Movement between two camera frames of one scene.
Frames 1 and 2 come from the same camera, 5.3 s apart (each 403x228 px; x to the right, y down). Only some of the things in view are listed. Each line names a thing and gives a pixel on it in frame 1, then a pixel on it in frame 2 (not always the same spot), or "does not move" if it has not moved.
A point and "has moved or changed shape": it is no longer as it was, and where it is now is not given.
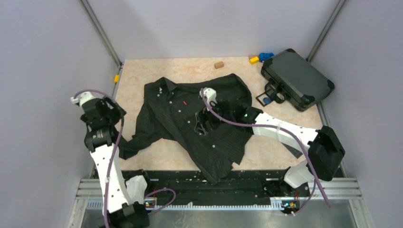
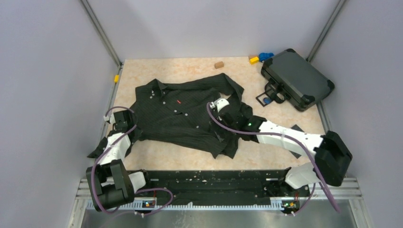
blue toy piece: x=263 y=56 does not move
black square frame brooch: x=264 y=99 does not move
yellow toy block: x=254 y=60 does not move
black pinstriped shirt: x=167 y=112 has moved or changed shape
